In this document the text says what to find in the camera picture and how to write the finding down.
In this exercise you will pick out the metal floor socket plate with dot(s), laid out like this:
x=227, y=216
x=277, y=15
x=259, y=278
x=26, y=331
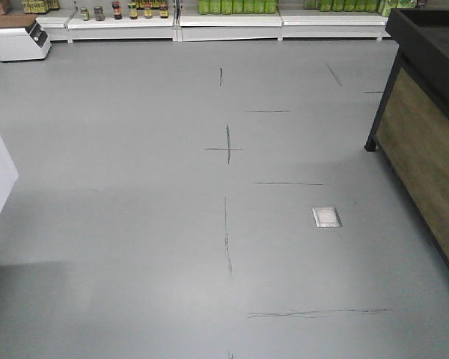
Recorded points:
x=326, y=217

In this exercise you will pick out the white store shelving unit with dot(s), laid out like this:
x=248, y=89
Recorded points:
x=93, y=20

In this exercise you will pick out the black wooden display stand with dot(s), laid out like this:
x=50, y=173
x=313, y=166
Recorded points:
x=411, y=126

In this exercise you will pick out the white box appliance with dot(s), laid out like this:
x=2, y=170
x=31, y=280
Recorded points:
x=23, y=39

